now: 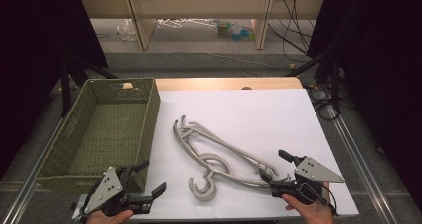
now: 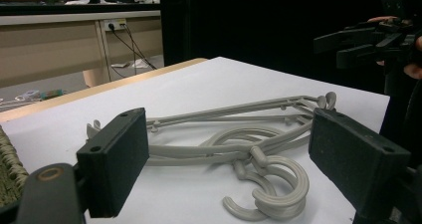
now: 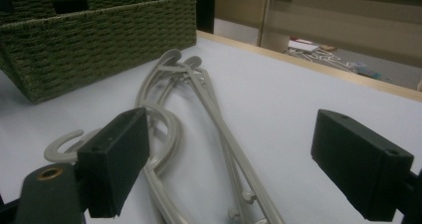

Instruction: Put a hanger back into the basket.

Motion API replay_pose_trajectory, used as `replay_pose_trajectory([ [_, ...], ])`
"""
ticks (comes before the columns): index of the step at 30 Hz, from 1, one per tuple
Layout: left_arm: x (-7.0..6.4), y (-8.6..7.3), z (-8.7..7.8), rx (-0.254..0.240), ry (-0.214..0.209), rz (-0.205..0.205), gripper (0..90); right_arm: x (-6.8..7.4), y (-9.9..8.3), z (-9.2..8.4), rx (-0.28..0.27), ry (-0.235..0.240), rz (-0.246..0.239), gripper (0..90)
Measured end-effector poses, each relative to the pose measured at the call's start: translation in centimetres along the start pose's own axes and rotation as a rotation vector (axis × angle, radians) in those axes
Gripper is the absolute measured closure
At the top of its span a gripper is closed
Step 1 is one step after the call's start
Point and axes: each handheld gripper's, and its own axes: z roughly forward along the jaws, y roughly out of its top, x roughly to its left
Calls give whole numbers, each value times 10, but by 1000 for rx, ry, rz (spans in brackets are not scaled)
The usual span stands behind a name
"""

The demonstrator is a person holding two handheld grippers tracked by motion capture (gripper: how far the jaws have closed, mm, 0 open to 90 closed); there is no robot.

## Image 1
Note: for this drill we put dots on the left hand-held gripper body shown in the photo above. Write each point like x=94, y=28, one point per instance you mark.
x=107, y=190

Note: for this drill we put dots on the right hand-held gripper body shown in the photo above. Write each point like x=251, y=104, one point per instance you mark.
x=315, y=172

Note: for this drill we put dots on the grey plastic clothes hanger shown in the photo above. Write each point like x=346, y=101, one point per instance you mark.
x=212, y=157
x=201, y=195
x=232, y=147
x=252, y=184

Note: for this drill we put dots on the green woven basket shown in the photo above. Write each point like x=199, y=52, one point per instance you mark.
x=109, y=131

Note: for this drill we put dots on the person's left hand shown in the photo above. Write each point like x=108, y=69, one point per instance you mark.
x=106, y=219

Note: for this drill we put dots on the person's right hand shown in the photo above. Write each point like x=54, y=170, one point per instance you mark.
x=312, y=214

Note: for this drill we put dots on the white board sheet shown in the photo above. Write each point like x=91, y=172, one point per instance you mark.
x=252, y=117

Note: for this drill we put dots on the black metal stand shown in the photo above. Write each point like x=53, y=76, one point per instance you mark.
x=335, y=84
x=65, y=84

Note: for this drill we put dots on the black curtain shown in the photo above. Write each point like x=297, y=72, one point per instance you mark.
x=33, y=51
x=381, y=68

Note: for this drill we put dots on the colourful plastic toys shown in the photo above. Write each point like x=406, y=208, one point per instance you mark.
x=234, y=31

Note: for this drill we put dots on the clear plastic bag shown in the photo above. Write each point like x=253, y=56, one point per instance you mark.
x=126, y=30

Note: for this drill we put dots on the light wooden shelf unit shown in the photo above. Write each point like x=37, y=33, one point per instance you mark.
x=199, y=5

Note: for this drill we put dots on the aluminium rail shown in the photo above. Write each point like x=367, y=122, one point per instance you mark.
x=358, y=161
x=30, y=184

